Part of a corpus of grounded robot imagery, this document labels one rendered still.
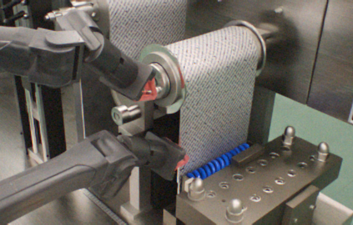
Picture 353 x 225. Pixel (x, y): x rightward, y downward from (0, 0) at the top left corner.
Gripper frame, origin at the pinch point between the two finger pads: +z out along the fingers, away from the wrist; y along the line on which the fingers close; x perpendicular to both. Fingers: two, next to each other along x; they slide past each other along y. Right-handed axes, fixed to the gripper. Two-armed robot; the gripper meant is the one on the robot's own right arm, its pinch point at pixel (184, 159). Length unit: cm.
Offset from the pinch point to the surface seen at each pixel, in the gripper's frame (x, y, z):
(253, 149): 6.9, 5.2, 17.1
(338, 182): -11, -30, 194
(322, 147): 13.8, 16.6, 25.4
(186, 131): 6.2, 0.2, -3.7
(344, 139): 12, -53, 236
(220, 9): 35.4, -20.0, 15.0
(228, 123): 10.4, 0.3, 9.8
